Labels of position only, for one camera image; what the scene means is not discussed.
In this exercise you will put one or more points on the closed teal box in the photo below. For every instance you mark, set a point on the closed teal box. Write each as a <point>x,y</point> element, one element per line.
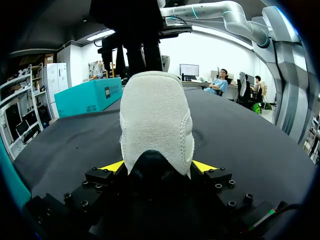
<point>85,97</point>

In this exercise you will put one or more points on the person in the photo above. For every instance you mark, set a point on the person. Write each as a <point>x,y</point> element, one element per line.
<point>257,86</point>
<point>218,83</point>

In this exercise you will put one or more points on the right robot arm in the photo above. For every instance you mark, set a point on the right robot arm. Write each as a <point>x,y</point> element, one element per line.
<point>225,17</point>

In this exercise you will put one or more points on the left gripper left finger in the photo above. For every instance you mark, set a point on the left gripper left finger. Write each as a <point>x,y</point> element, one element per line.
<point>95,187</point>

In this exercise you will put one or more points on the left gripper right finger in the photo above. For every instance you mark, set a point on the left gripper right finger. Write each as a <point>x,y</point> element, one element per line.
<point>222,185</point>

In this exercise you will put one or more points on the open teal box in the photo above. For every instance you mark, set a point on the open teal box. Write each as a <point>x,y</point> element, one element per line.
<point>12,175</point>

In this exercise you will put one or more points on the white shoe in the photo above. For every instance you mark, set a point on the white shoe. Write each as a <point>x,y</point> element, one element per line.
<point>155,120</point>

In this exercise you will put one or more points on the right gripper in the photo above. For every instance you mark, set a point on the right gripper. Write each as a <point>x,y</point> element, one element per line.
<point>135,30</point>

